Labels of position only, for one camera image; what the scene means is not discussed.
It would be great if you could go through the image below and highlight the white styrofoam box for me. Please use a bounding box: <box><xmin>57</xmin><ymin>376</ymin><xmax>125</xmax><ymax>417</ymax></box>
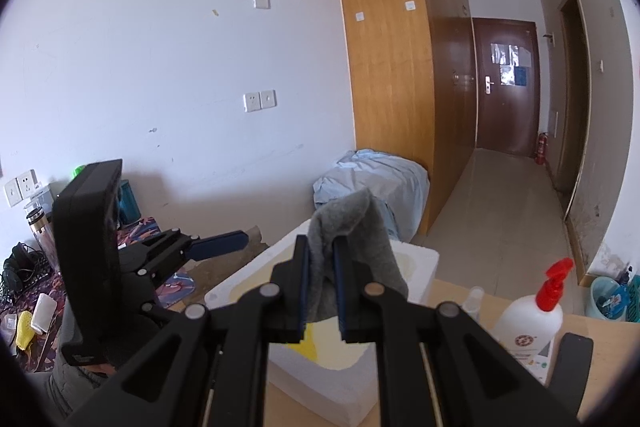
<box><xmin>203</xmin><ymin>218</ymin><xmax>442</xmax><ymax>427</ymax></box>

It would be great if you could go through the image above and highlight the red fire extinguisher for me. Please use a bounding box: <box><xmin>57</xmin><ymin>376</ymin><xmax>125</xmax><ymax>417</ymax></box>
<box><xmin>535</xmin><ymin>132</ymin><xmax>549</xmax><ymax>165</ymax></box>

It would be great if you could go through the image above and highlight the wooden wardrobe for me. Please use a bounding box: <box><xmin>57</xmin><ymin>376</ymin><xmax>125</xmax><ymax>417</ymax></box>
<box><xmin>342</xmin><ymin>0</ymin><xmax>476</xmax><ymax>234</ymax></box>

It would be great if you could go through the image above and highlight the grey sock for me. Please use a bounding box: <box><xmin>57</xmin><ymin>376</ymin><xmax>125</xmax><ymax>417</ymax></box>
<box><xmin>307</xmin><ymin>188</ymin><xmax>409</xmax><ymax>323</ymax></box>

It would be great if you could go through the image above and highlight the light blue bedding bundle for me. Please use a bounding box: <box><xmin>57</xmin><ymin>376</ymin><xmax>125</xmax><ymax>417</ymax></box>
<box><xmin>312</xmin><ymin>150</ymin><xmax>431</xmax><ymax>243</ymax></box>

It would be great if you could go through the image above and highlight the dark brown entrance door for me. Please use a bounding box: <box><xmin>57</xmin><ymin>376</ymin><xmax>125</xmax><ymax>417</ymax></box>
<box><xmin>473</xmin><ymin>17</ymin><xmax>540</xmax><ymax>157</ymax></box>

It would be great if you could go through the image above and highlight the yellow foam fruit net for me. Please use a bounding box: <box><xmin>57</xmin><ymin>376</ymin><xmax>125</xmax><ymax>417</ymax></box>
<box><xmin>286</xmin><ymin>324</ymin><xmax>318</xmax><ymax>362</ymax></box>

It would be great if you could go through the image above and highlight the teal plastic basin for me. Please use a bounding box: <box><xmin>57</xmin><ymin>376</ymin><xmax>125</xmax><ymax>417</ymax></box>
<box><xmin>586</xmin><ymin>275</ymin><xmax>639</xmax><ymax>323</ymax></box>

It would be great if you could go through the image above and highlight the small blue spray bottle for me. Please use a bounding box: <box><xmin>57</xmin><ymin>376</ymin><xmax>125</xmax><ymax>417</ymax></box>
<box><xmin>461</xmin><ymin>286</ymin><xmax>485</xmax><ymax>322</ymax></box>

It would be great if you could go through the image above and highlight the black smartphone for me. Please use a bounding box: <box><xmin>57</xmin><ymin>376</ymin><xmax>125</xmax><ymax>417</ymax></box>
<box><xmin>548</xmin><ymin>333</ymin><xmax>594</xmax><ymax>416</ymax></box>

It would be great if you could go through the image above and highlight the white lotion pump bottle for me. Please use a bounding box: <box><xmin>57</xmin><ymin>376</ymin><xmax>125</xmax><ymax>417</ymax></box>
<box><xmin>490</xmin><ymin>258</ymin><xmax>574</xmax><ymax>385</ymax></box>

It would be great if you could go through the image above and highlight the white wall socket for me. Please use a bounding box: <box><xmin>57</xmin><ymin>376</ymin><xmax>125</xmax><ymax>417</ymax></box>
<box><xmin>243</xmin><ymin>90</ymin><xmax>277</xmax><ymax>113</ymax></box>

